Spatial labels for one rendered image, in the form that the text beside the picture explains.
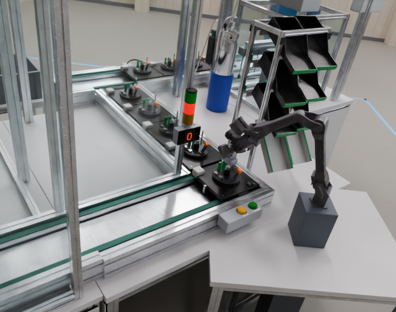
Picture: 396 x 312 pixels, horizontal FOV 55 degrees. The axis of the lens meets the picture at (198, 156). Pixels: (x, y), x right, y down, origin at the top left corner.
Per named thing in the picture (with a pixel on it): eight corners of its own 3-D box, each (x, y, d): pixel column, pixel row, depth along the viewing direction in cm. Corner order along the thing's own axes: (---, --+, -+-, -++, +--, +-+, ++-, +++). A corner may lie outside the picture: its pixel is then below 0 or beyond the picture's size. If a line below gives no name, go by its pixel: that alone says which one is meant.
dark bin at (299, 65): (315, 73, 170) (324, 61, 164) (292, 74, 164) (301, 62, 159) (287, 29, 182) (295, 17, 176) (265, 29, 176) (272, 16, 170)
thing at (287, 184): (348, 187, 219) (350, 182, 218) (106, 304, 137) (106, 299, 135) (203, 89, 308) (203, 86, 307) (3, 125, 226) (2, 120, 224)
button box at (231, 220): (260, 218, 176) (263, 208, 173) (226, 234, 164) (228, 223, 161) (250, 208, 180) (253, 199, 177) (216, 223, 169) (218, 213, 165)
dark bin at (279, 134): (295, 134, 188) (303, 125, 182) (274, 138, 182) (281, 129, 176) (271, 91, 199) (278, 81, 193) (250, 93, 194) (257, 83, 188)
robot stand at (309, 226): (323, 249, 170) (338, 215, 159) (293, 246, 169) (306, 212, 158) (315, 226, 182) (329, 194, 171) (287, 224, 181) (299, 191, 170)
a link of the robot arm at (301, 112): (327, 122, 151) (316, 98, 149) (323, 130, 145) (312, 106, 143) (265, 143, 169) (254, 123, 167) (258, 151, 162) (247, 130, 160)
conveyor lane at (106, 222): (255, 201, 192) (259, 186, 186) (97, 267, 146) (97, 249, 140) (219, 171, 210) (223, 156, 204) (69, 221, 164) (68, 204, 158)
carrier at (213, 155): (226, 161, 203) (230, 140, 196) (189, 173, 190) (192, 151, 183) (199, 139, 218) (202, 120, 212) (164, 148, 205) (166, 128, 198)
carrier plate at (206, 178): (258, 187, 187) (260, 184, 186) (221, 202, 174) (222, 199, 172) (228, 162, 202) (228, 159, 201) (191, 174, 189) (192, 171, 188)
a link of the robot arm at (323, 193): (330, 190, 164) (335, 178, 160) (327, 201, 157) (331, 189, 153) (315, 184, 166) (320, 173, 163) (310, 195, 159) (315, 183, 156)
